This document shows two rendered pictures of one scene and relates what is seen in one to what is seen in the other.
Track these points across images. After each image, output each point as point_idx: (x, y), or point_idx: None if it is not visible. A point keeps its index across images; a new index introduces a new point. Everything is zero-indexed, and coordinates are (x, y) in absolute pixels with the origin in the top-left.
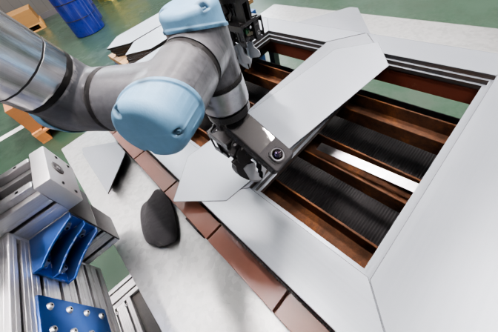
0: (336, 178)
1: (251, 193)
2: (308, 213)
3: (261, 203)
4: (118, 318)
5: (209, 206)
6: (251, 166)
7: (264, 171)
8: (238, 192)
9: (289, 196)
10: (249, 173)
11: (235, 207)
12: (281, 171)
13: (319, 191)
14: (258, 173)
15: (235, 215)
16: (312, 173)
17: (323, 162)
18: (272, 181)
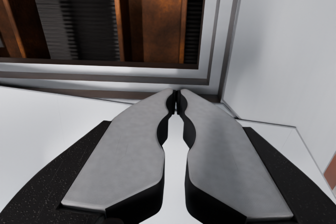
0: (43, 0)
1: (238, 82)
2: None
3: (254, 27)
4: None
5: (330, 151)
6: (219, 176)
7: (158, 100)
8: (252, 116)
9: (130, 31)
10: (241, 152)
11: (308, 92)
12: (105, 63)
13: (82, 11)
14: (187, 115)
15: (334, 75)
16: (65, 41)
17: (16, 13)
18: (147, 64)
